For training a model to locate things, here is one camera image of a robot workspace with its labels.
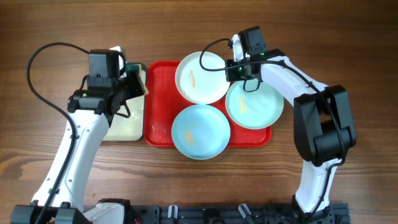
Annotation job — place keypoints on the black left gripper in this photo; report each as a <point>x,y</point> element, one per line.
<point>137,89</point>

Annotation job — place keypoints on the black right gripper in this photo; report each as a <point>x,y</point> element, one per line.
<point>231,76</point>

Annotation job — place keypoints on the white plate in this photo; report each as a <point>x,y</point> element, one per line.
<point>197,85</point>

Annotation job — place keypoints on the light blue plate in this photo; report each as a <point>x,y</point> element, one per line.
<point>200,132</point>

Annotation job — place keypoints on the green yellow sponge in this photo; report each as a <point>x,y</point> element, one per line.
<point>136,67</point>

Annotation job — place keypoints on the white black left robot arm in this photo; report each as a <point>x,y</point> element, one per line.
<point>61,196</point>

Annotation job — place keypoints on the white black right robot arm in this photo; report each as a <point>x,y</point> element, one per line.
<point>323,122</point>

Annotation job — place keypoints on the black metal water tray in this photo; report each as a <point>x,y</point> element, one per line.
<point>131,128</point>

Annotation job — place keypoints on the red plastic tray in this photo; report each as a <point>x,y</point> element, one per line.
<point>164,102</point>

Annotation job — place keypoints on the mint green plate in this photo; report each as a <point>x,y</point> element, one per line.
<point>252,105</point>

